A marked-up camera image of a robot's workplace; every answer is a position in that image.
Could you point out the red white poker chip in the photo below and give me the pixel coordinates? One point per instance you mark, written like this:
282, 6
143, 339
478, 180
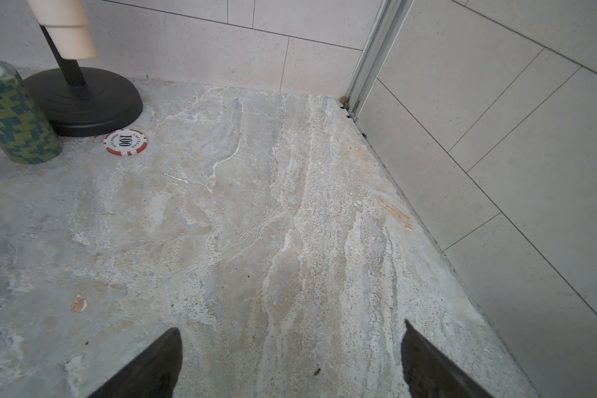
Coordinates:
125, 142

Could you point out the green camouflage tape roll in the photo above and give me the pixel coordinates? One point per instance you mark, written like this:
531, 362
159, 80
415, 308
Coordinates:
26, 135

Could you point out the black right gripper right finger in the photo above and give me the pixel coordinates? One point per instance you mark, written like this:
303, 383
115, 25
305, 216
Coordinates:
429, 373

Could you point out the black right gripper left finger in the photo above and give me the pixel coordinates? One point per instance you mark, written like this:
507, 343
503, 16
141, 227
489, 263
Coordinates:
154, 373

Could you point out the aluminium corner profile right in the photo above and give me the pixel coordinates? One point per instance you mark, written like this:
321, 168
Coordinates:
383, 34

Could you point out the beige microphone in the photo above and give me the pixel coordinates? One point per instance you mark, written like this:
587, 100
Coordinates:
67, 24

